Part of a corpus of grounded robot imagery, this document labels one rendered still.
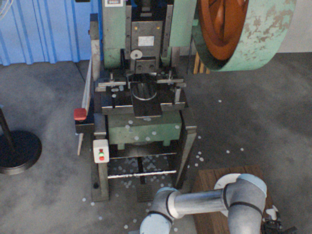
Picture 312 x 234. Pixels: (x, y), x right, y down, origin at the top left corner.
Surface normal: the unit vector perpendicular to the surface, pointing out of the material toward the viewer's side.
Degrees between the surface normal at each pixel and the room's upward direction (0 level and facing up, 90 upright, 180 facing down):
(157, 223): 8
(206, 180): 0
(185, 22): 90
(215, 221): 0
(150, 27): 90
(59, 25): 90
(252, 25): 85
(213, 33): 23
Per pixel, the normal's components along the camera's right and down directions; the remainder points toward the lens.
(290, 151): 0.06, -0.67
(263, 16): 0.15, 0.64
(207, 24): -0.30, -0.37
